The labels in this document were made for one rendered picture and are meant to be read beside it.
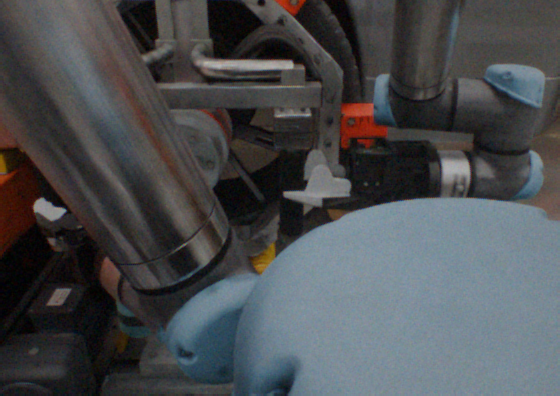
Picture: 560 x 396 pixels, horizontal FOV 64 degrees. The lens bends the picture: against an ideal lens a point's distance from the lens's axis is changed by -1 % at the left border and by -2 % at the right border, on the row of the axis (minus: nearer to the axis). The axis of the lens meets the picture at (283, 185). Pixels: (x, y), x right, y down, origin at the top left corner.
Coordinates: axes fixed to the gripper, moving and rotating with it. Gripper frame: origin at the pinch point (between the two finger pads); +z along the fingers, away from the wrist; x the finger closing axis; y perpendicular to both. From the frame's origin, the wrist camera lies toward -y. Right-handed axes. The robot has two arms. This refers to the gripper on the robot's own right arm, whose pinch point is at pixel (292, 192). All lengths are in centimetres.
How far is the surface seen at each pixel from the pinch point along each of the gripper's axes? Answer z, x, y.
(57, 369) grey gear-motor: 46, -8, -43
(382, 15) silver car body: -21, -42, 21
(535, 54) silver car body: -57, -42, 13
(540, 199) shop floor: -146, -153, -83
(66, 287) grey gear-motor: 53, -31, -40
